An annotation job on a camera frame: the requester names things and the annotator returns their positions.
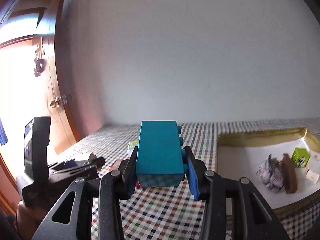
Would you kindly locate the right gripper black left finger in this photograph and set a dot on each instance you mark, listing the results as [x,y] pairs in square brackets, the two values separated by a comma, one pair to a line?
[129,174]

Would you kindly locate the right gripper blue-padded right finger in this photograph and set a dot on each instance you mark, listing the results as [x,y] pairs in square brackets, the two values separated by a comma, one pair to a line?
[196,169]

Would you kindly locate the teal toy building block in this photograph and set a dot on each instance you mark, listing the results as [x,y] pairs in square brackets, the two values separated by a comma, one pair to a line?
[160,154]

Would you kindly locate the brown wooden comb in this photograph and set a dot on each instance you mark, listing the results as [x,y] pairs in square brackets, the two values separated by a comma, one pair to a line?
[289,174]

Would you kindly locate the green toy building block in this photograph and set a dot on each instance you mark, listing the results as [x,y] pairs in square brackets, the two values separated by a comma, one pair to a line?
[300,157]

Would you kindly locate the red toy building block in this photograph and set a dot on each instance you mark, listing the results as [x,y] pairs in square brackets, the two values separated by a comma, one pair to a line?
[138,185]

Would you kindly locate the person's left hand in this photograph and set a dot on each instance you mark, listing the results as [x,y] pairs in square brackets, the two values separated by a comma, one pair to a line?
[28,219]

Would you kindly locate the clear floss pick box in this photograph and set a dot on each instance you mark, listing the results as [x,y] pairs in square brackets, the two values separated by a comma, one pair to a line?
[131,146]

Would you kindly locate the white paper tray liner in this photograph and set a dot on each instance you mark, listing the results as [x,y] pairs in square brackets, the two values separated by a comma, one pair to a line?
[237,162]

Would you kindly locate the checkered tablecloth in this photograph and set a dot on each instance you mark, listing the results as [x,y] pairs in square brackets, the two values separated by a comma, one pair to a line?
[168,213]

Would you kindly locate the brass door knob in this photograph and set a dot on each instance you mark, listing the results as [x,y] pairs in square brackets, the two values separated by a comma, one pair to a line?
[55,103]

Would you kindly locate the gold rectangular tin tray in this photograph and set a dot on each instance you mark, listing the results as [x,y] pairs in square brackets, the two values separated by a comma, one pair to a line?
[267,138]

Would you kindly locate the small white paper packet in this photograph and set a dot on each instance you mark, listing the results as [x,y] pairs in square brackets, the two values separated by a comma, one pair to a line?
[312,176]

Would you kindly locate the hanging door ornament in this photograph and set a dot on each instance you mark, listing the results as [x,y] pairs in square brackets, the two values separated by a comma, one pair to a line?
[40,61]

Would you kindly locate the wooden door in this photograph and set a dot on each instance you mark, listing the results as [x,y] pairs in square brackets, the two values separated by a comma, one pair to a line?
[24,96]

